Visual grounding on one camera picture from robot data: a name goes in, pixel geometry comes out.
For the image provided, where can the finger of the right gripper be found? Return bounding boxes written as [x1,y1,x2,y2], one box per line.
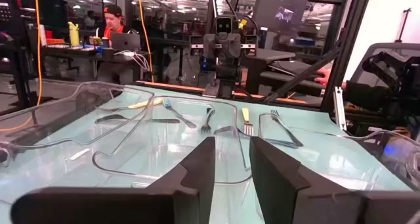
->
[189,35,204,56]
[244,34,259,56]

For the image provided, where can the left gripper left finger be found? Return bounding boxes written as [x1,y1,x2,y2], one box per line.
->
[9,136,217,224]

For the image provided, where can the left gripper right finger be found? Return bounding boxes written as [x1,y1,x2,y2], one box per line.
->
[249,136,420,224]

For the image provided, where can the iridescent rainbow fork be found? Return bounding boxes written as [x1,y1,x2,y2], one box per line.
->
[270,108,305,148]
[200,107,217,133]
[264,137,299,150]
[163,98,198,129]

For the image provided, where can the wooden handled fork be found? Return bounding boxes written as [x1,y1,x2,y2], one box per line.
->
[241,107,255,137]
[98,98,165,112]

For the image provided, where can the iridescent rainbow spoon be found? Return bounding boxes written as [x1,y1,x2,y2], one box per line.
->
[94,114,181,125]

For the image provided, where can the person's forearm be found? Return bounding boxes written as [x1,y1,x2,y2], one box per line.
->
[343,80,391,112]

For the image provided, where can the black side desk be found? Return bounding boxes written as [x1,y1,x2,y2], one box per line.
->
[241,48,326,99]

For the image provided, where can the large dark monitor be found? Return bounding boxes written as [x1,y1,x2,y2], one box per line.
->
[251,0,311,34]

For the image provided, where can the grey laptop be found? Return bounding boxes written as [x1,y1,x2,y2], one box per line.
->
[110,32,142,53]

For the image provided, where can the clear plastic bin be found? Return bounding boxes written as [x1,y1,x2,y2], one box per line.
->
[91,95,253,186]
[0,81,156,168]
[258,112,420,189]

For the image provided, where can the person's hand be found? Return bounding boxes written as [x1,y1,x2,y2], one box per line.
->
[314,67,348,91]

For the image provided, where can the person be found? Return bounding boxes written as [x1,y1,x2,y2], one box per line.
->
[97,3,140,43]

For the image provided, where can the yellow bottle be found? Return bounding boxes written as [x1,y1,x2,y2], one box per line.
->
[67,21,81,47]

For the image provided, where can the orange box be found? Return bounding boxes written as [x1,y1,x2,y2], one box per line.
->
[45,29,66,46]

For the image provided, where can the black office chair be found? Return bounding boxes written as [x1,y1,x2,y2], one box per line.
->
[349,42,420,139]

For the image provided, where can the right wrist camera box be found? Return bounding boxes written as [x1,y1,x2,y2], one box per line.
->
[215,15,234,34]

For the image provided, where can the orange hanging cable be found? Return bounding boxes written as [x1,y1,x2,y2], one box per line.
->
[0,0,44,133]
[135,0,156,83]

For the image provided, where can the white charger cables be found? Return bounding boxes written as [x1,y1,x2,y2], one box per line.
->
[113,50,152,72]

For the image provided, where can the black aluminium rig frame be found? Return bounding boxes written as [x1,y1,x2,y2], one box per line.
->
[262,0,374,114]

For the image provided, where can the white metal bracket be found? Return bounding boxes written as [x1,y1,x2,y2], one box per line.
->
[333,85,348,131]

